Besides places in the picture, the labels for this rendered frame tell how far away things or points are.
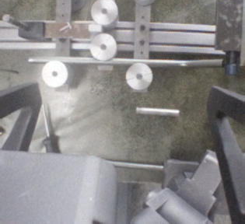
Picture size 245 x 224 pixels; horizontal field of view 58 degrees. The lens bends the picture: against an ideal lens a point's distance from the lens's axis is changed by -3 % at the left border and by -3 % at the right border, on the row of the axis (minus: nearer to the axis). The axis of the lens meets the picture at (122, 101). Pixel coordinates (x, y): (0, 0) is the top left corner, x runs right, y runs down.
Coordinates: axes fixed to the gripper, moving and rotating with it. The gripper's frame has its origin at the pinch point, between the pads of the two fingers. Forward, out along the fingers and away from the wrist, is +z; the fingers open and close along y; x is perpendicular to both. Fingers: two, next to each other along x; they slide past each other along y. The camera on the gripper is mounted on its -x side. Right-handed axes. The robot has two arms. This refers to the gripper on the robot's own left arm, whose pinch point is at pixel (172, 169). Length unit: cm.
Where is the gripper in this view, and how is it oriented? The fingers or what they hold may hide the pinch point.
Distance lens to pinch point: 56.2
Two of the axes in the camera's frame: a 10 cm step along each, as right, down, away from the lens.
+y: 1.0, -9.9, -0.9
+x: -9.9, -1.0, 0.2
